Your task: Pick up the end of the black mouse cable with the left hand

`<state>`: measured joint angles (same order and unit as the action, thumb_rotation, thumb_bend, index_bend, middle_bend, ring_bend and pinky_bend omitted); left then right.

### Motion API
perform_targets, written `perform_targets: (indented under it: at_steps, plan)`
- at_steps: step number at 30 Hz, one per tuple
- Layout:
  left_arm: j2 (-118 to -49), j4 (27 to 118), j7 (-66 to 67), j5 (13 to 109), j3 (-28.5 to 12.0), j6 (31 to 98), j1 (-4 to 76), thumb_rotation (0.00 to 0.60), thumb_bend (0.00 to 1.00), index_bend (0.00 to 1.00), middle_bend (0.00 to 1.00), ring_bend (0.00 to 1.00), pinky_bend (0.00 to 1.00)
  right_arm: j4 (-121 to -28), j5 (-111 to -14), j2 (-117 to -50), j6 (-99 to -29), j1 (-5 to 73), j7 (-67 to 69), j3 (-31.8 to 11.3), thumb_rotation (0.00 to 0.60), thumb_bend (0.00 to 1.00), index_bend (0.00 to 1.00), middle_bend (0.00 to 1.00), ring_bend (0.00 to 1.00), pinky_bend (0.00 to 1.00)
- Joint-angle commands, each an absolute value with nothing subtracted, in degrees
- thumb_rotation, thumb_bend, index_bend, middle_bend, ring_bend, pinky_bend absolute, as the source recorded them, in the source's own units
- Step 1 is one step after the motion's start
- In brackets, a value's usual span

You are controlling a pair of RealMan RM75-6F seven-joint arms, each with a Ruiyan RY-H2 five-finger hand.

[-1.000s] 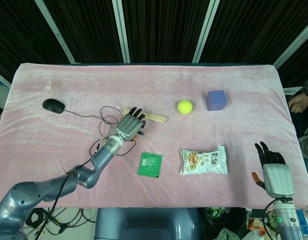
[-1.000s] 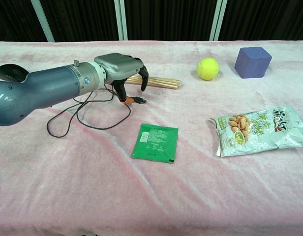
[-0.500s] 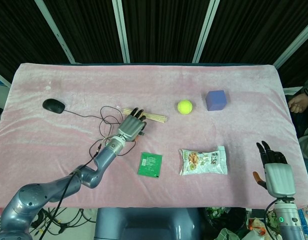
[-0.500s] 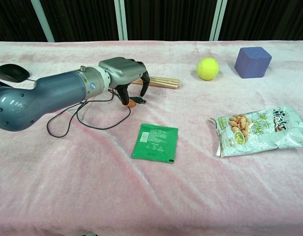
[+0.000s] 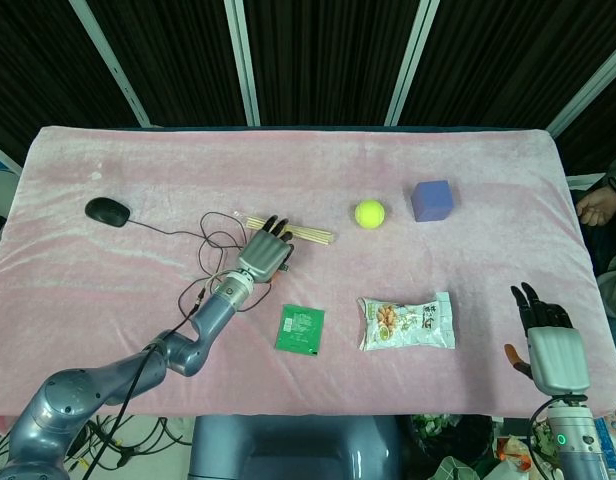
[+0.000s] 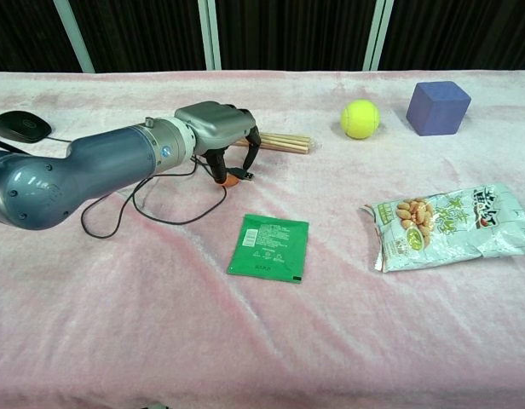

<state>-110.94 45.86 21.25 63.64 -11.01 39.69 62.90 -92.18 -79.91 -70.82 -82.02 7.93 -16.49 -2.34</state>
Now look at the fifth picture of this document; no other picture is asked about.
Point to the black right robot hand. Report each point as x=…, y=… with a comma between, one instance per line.
x=558, y=355

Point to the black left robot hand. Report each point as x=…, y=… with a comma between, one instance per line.
x=263, y=252

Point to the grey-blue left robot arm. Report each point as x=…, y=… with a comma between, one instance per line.
x=198, y=345

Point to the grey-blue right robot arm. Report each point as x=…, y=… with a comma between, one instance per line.
x=578, y=440

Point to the wooden stick bundle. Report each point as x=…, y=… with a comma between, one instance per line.
x=313, y=235

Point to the green foil sachet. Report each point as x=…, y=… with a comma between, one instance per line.
x=300, y=330

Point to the pink plush table cloth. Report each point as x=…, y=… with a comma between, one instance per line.
x=308, y=165

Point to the yellow tennis ball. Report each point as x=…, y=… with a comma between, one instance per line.
x=370, y=214

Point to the peanut snack bag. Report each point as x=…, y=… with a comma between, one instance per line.
x=408, y=322

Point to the person in grey jacket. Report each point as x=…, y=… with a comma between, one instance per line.
x=595, y=206

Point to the purple foam cube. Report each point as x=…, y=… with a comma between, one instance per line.
x=433, y=201

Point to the grey-blue robot torso base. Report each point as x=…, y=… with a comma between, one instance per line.
x=298, y=450

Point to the black ribbed backdrop curtain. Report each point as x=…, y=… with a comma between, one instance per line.
x=328, y=55

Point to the white metal frame post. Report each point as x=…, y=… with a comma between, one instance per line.
x=113, y=65
x=243, y=60
x=410, y=60
x=588, y=85

